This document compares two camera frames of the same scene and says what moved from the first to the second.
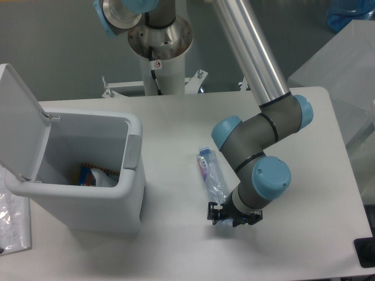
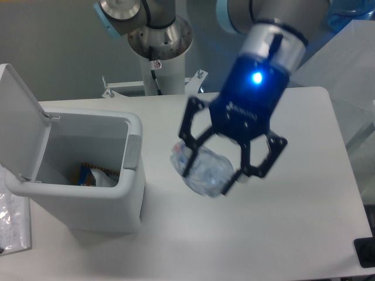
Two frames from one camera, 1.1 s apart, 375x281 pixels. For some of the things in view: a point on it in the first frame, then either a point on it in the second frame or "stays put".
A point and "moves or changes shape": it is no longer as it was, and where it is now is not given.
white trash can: [41, 150] stays put
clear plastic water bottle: [210, 167] moves or changes shape
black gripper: [228, 209] -> [252, 92]
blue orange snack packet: [86, 177] stays put
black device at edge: [365, 248] stays put
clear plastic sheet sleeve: [15, 219] stays put
